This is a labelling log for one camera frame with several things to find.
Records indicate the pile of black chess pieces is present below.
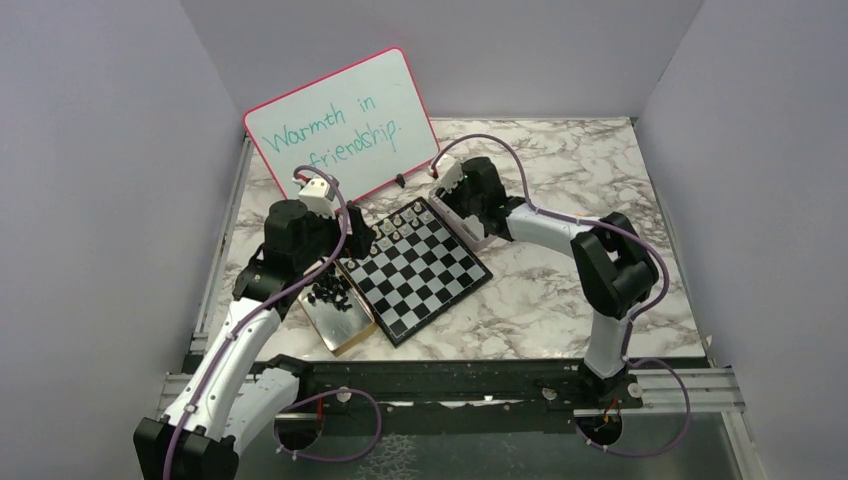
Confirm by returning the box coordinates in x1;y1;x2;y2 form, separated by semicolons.
307;272;353;312

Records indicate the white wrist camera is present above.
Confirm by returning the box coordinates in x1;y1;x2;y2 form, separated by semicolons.
434;161;464;196
298;177;338;219

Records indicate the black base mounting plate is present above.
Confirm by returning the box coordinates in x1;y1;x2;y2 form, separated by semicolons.
182;354;713;439

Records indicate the purple cable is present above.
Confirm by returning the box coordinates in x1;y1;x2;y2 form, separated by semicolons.
162;164;384;480
429;133;692;460

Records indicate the gold tin with black pieces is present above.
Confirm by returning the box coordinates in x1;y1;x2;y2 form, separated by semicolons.
298;262;377;357

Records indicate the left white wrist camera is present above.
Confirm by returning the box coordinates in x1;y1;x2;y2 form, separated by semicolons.
298;177;338;219

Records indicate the pink framed whiteboard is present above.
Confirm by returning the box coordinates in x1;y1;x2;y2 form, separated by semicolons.
243;47;440;200

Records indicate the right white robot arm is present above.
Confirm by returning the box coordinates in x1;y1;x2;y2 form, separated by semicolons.
436;157;659;407

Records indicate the silver tin with white pieces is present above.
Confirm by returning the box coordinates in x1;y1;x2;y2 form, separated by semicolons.
427;187;496;252

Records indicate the aluminium rail frame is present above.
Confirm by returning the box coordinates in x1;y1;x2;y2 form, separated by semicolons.
133;157;745;479

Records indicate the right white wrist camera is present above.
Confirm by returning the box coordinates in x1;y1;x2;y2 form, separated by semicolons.
434;161;464;196

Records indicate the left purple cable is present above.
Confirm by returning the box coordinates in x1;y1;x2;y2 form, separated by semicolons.
162;164;384;480

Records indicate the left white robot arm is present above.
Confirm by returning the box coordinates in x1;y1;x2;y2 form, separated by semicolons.
133;200;376;479

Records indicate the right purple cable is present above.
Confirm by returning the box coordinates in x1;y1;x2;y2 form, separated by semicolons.
429;133;692;460

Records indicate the black white chessboard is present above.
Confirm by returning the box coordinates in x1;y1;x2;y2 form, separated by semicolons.
339;197;493;347

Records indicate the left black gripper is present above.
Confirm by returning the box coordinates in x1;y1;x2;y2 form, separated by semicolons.
295;202;377;271

